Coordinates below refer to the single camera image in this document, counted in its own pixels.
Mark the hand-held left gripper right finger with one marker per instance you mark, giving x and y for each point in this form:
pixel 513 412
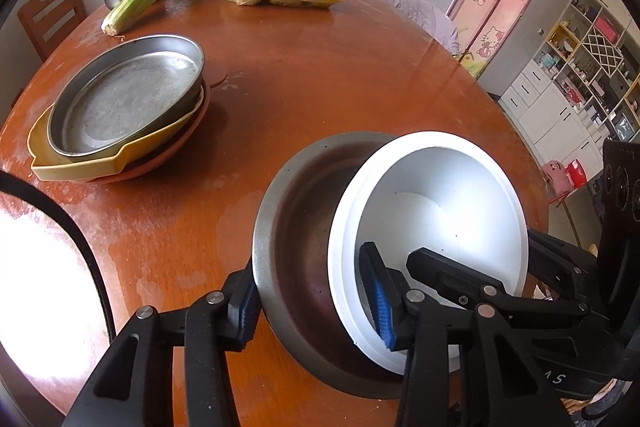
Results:
pixel 380 304

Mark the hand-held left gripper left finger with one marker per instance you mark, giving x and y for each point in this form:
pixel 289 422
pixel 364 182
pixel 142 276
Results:
pixel 245 309

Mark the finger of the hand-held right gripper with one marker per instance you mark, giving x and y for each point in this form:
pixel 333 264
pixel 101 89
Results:
pixel 450 272
pixel 560 262

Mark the large steel bowl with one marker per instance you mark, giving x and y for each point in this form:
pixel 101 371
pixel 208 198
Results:
pixel 300 217

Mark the yellow shell-shaped plate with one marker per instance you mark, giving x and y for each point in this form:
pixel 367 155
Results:
pixel 75 167

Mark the round steel pan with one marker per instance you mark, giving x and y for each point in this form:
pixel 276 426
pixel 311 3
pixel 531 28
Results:
pixel 125 102

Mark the pink plastic stool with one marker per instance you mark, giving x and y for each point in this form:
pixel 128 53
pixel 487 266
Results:
pixel 555 174

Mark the white shelf cabinet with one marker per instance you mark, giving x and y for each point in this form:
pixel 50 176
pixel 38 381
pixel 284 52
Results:
pixel 575 82

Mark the purple cloth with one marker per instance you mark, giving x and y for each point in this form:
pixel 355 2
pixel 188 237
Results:
pixel 425 17

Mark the wooden chair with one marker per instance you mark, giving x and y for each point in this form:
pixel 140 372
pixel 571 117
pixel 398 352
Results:
pixel 50 17

